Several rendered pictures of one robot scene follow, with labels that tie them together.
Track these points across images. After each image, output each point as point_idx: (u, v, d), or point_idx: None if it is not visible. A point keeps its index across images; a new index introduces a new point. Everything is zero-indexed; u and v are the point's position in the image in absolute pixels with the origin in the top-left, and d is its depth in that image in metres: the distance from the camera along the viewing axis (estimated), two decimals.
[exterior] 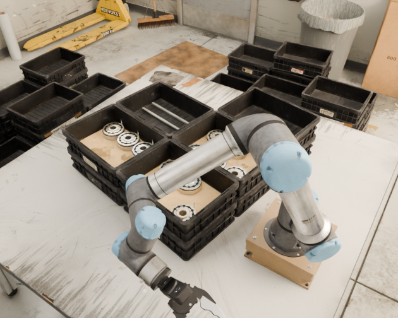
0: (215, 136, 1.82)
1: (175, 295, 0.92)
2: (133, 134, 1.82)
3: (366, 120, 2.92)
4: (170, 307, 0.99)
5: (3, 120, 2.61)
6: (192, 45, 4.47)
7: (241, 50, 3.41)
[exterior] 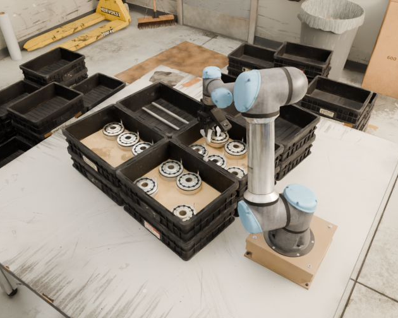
0: None
1: (225, 127, 1.65)
2: (133, 134, 1.82)
3: (366, 120, 2.92)
4: (206, 120, 1.69)
5: (3, 120, 2.61)
6: (192, 45, 4.47)
7: (241, 50, 3.41)
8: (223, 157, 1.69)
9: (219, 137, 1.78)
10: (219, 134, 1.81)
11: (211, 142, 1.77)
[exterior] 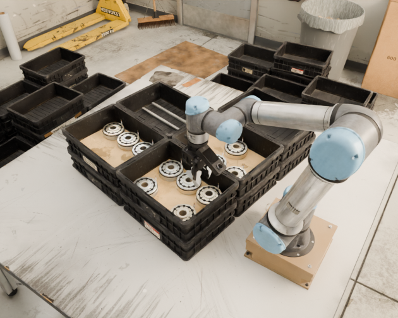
0: (206, 194, 1.54)
1: (218, 170, 1.31)
2: (133, 134, 1.82)
3: None
4: (194, 161, 1.34)
5: (3, 120, 2.61)
6: (192, 45, 4.47)
7: (241, 50, 3.41)
8: (223, 157, 1.69)
9: (211, 197, 1.50)
10: (210, 192, 1.53)
11: (203, 204, 1.50)
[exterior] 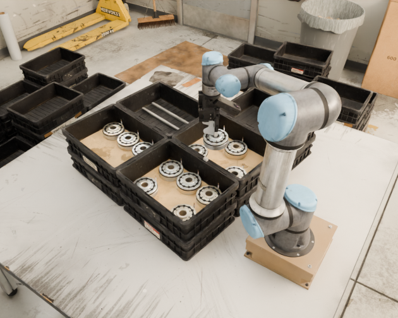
0: (206, 194, 1.54)
1: (239, 108, 1.51)
2: (133, 134, 1.82)
3: (366, 120, 2.92)
4: (216, 113, 1.49)
5: (3, 120, 2.61)
6: (192, 45, 4.47)
7: (241, 50, 3.41)
8: (224, 131, 1.59)
9: (211, 197, 1.50)
10: (210, 192, 1.53)
11: (203, 204, 1.50)
